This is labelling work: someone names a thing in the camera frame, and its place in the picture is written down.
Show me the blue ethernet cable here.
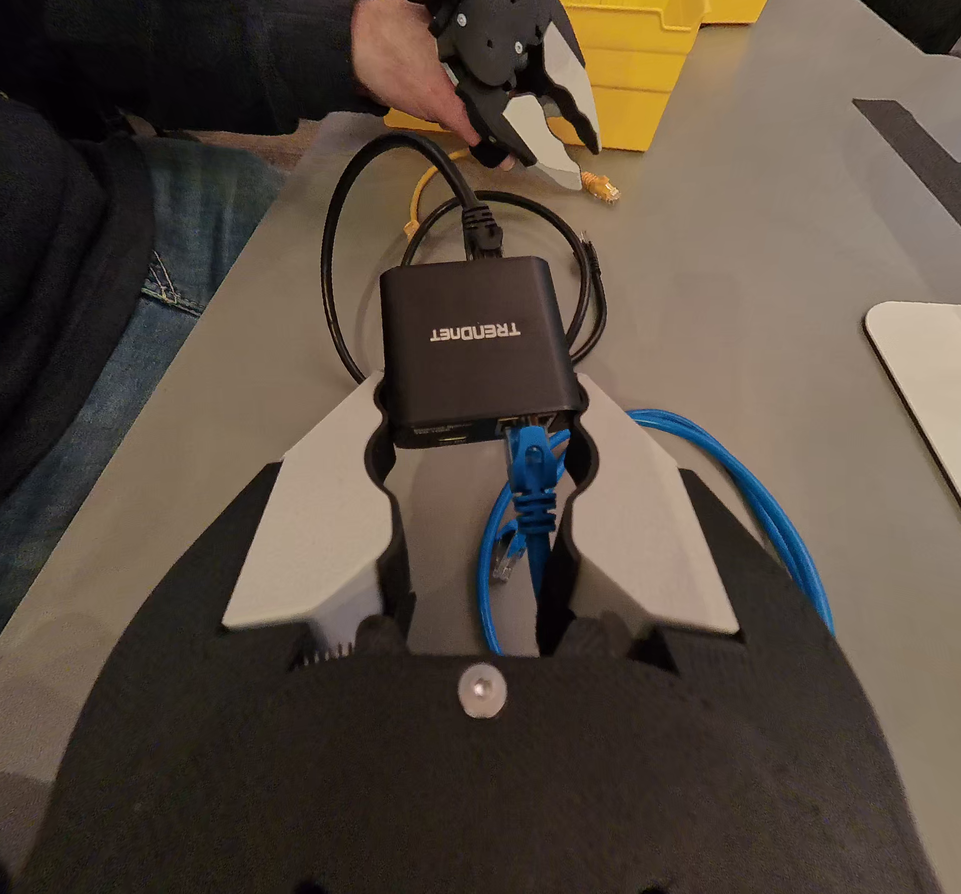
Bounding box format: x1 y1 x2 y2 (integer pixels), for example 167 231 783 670
478 408 836 656

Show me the person's left forearm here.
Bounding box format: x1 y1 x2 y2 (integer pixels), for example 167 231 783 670
112 0 378 136

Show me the person's dark sweater torso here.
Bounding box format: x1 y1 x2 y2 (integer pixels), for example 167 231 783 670
0 0 162 500

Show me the yellow ethernet cable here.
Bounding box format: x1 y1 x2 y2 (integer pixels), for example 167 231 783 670
403 146 623 238

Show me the person's blue jeans leg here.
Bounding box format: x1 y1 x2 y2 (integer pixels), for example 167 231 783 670
0 140 290 609

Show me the person's left hand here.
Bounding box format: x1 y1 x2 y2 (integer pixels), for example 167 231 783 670
351 0 519 171

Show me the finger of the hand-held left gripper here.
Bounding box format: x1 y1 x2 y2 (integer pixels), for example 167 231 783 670
500 93 584 192
539 3 603 154

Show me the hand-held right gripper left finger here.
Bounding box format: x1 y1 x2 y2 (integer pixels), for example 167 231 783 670
221 370 413 628

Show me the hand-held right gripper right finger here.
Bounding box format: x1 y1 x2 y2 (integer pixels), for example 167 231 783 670
539 373 742 637

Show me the black network switch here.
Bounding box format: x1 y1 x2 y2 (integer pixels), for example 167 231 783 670
379 255 588 449

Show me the black ethernet cable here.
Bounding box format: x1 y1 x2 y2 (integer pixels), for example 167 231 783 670
320 134 607 384

